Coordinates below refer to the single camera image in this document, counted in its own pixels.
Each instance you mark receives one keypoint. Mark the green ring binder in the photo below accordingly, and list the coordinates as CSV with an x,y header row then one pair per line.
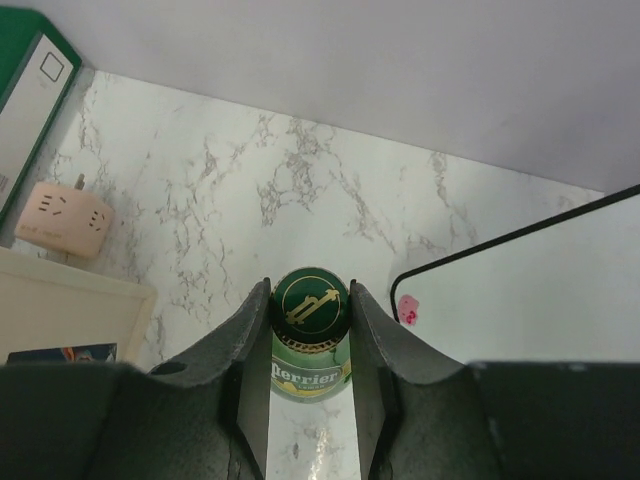
x,y
38,68

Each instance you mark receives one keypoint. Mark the green Perrier glass bottle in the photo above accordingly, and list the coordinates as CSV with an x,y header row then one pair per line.
x,y
309,312

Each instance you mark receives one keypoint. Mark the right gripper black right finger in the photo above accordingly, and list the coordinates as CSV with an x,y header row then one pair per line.
x,y
418,412

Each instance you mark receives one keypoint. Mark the beige canvas tote bag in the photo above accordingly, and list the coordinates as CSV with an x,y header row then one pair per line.
x,y
53,312

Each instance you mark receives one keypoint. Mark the white whiteboard black frame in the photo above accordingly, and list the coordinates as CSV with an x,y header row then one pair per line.
x,y
563,289

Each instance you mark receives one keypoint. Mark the pink whiteboard magnet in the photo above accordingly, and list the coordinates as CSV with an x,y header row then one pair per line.
x,y
407,310

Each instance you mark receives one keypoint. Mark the pink power adapter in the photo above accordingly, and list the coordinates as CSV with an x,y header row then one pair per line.
x,y
65,219

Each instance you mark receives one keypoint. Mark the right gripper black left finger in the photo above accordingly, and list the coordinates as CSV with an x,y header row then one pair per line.
x,y
203,414

